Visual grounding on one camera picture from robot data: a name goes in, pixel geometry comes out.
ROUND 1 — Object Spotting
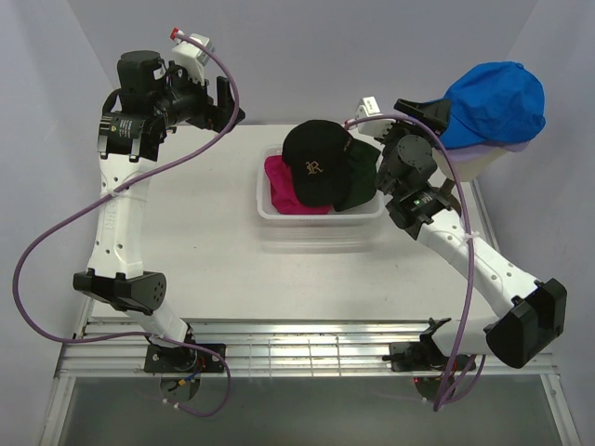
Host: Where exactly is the clear plastic bin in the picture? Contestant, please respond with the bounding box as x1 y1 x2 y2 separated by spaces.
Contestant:
256 144 385 227

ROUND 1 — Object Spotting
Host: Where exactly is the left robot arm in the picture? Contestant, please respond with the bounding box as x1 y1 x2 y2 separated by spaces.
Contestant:
73 47 244 372

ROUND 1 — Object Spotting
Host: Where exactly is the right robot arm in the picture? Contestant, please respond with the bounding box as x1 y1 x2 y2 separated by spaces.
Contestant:
358 99 567 369

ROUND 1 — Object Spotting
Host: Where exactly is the purple baseball cap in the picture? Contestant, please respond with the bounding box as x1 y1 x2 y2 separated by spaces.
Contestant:
447 141 530 163

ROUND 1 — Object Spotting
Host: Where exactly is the brown round stand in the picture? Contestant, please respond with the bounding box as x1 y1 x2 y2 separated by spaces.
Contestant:
438 178 462 215

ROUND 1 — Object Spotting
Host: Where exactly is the magenta baseball cap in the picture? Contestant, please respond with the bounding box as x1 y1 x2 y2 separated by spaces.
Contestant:
264 155 332 216

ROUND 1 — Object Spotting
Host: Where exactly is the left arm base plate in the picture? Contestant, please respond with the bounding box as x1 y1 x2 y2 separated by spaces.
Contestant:
143 344 224 374

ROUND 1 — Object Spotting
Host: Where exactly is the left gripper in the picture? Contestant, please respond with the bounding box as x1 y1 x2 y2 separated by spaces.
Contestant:
152 59 245 134

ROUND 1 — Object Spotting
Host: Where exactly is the beige mannequin head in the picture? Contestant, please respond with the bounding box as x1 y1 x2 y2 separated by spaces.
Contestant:
433 150 507 182

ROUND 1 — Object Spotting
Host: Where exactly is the aluminium rail frame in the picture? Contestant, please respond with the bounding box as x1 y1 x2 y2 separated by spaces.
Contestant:
39 125 582 446

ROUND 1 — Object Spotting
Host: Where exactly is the blue baseball cap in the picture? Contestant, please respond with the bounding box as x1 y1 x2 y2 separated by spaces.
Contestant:
441 61 546 150

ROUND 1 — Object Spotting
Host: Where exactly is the dark green baseball cap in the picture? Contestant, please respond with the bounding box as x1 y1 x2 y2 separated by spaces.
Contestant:
334 138 380 212

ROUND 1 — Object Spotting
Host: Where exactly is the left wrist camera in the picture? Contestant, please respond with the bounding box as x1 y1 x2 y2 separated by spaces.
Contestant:
170 28 210 85

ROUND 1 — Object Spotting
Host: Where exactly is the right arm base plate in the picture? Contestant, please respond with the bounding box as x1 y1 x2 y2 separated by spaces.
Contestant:
382 341 449 372

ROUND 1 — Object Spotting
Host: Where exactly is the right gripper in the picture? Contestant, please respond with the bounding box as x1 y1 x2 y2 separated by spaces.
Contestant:
374 98 454 191

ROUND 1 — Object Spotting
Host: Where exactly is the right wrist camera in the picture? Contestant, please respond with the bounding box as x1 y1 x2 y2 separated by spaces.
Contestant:
354 97 390 139

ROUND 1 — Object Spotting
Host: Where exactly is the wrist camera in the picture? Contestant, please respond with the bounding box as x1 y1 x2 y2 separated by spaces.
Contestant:
170 28 210 85
354 97 390 139

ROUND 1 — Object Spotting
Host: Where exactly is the black baseball cap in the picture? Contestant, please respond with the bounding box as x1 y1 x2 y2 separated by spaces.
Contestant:
282 120 352 207

